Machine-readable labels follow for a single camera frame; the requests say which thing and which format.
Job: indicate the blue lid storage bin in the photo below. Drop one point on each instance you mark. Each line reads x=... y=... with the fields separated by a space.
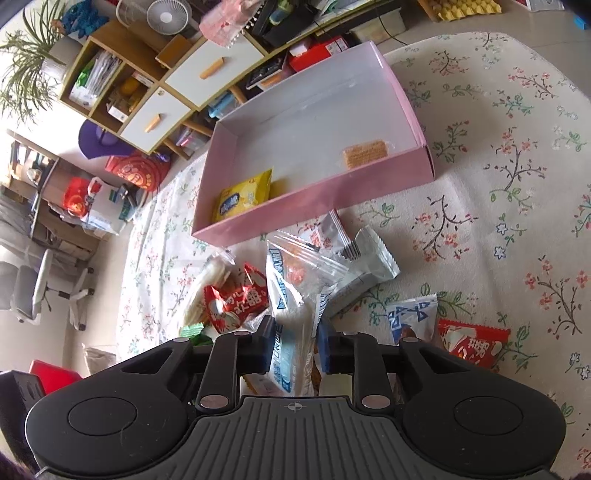
x=224 y=107

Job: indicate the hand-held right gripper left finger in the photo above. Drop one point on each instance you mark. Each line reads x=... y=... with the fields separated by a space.
x=267 y=344

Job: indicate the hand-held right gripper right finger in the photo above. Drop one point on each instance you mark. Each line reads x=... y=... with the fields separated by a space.
x=324 y=346

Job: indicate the white rice cracker packet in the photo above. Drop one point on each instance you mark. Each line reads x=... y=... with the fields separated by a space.
x=207 y=286

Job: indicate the potted green plant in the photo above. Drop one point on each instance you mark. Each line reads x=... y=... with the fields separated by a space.
x=27 y=50

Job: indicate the black box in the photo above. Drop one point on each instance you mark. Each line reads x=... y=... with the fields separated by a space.
x=286 y=25

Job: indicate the blue white snack packet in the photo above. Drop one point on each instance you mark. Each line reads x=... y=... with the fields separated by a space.
x=411 y=314

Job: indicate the purple cap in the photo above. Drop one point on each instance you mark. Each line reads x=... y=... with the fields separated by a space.
x=92 y=141

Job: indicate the clear blue print snack packet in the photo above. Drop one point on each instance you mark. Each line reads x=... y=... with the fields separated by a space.
x=291 y=286

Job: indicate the red cardboard box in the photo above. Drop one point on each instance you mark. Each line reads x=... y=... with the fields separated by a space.
x=314 y=57

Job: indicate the red shiny bag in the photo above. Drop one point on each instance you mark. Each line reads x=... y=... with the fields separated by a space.
x=78 y=198

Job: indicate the grey cardboard box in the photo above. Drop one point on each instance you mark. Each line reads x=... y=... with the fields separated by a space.
x=314 y=106

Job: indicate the floral blanket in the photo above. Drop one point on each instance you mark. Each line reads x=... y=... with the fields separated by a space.
x=485 y=207

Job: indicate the grey snack packet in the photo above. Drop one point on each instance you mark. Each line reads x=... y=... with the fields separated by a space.
x=369 y=258

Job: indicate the grey office chair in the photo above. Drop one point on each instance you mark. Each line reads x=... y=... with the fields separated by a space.
x=27 y=286

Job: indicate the red snack packet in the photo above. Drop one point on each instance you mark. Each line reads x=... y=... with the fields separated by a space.
x=235 y=304
x=466 y=344

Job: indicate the round red patterned bag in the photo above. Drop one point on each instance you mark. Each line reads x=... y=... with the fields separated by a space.
x=136 y=171

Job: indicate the blue plush toy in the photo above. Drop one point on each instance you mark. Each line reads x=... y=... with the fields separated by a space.
x=85 y=16

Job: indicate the white fan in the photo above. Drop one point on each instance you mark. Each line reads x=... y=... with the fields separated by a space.
x=161 y=16

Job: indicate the green snack packet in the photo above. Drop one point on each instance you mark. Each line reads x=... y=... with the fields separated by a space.
x=194 y=333

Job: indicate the brown wafer biscuit packet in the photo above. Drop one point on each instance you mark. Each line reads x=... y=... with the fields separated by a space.
x=364 y=153

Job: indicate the striped silver snack packet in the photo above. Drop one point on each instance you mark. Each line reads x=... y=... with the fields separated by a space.
x=337 y=230

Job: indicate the clear storage bin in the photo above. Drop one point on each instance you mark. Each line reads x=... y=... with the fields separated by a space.
x=378 y=27

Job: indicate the wooden cabinet white drawers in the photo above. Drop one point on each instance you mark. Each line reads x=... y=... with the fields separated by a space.
x=203 y=69

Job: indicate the yellow snack packet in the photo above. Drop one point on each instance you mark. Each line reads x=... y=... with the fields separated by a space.
x=242 y=196

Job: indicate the pink tasselled cloth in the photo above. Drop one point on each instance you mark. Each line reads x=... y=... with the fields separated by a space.
x=226 y=18

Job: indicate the clear bin with black tray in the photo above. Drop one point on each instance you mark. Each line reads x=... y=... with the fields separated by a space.
x=265 y=74

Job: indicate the pink tinted storage bin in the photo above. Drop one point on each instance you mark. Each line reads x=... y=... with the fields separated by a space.
x=194 y=138

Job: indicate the yellow egg foam pad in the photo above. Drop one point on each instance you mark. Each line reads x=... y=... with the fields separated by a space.
x=466 y=9

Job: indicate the wooden desk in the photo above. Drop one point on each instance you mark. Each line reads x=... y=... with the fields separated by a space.
x=51 y=170

